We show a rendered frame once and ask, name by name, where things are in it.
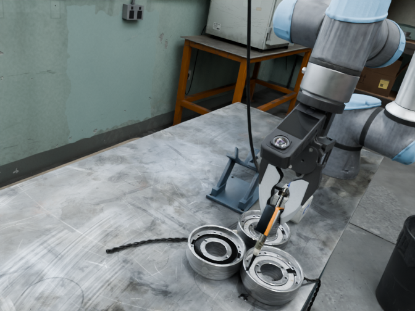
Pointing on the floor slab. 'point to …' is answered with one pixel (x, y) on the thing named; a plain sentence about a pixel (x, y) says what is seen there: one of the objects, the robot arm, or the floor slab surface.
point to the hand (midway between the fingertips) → (272, 213)
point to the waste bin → (399, 273)
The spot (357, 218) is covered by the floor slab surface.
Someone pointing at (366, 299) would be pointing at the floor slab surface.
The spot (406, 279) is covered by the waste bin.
